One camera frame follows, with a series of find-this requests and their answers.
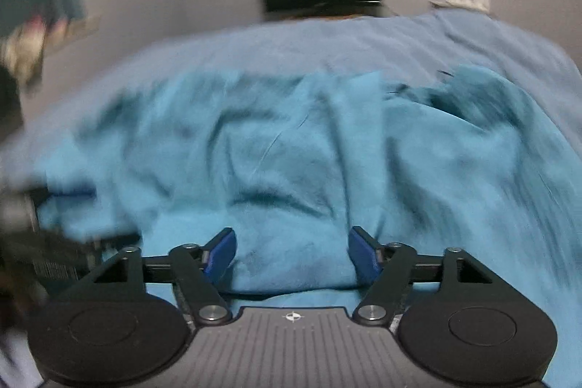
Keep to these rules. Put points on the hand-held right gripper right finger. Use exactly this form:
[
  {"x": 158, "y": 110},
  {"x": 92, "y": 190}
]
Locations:
[{"x": 363, "y": 255}]

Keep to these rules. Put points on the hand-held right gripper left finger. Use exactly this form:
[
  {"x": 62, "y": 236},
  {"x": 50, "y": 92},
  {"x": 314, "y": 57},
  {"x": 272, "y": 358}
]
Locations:
[{"x": 220, "y": 252}]

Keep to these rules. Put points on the teal mottled zip jacket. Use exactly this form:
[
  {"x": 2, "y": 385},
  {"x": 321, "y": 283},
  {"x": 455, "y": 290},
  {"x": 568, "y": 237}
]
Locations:
[{"x": 291, "y": 170}]

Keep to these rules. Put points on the blue-grey bed blanket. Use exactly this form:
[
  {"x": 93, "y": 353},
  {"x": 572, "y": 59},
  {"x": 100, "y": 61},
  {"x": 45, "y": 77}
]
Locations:
[{"x": 273, "y": 51}]

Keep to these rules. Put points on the small wall shelf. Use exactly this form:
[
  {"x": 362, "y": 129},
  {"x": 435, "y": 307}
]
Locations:
[{"x": 448, "y": 6}]

